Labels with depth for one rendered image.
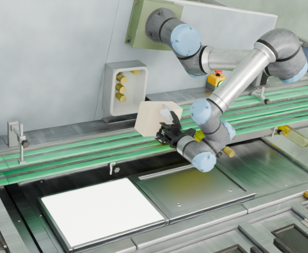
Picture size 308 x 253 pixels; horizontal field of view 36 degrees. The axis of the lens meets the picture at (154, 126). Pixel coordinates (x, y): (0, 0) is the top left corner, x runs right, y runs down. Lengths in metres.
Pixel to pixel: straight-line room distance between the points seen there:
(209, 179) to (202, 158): 0.59
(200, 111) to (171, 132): 0.26
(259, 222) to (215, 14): 1.00
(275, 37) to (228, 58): 0.28
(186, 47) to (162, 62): 0.38
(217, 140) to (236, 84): 0.21
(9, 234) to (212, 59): 1.08
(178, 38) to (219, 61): 0.19
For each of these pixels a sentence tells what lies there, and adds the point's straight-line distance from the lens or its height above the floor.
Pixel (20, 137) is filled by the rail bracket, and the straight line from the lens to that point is 1.87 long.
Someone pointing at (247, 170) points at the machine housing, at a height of 1.11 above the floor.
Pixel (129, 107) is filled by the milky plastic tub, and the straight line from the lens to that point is 2.23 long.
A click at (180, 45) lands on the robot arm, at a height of 1.05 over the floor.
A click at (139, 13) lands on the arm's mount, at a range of 2.07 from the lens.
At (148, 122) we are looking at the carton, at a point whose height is 1.12.
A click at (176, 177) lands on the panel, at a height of 1.07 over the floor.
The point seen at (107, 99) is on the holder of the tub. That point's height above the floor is 0.80.
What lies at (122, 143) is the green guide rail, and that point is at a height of 0.96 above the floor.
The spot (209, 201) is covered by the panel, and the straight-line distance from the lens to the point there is 2.11.
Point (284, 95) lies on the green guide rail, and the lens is 2.66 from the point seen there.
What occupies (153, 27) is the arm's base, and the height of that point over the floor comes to 0.88.
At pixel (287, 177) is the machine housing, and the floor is 1.24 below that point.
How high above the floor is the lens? 2.52
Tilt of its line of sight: 47 degrees down
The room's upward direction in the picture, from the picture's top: 131 degrees clockwise
